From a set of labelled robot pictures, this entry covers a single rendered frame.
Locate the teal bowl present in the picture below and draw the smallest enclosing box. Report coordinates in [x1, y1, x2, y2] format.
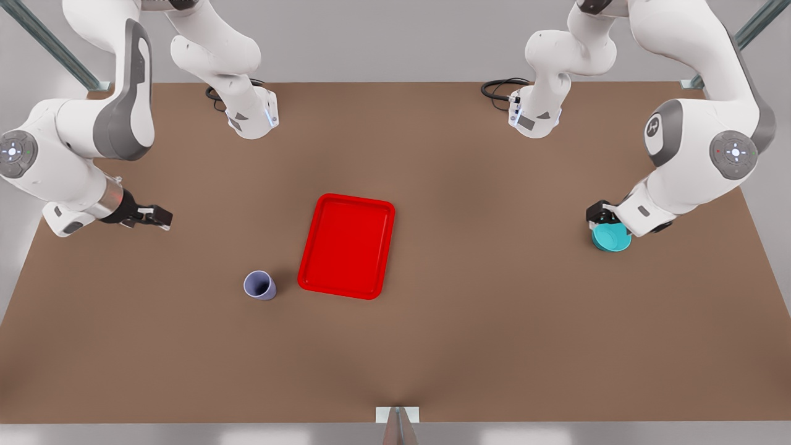
[591, 222, 633, 253]

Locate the lavender cup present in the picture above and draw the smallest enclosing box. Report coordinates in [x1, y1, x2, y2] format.
[243, 270, 277, 302]

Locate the red tray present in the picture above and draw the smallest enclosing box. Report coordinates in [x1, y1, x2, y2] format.
[297, 193, 396, 301]

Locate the black cable loop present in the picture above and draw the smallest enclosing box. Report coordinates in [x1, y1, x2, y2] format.
[205, 78, 266, 113]
[481, 77, 533, 112]

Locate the silver frame post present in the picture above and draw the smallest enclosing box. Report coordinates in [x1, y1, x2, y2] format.
[375, 406, 421, 445]
[679, 0, 791, 91]
[0, 0, 112, 93]

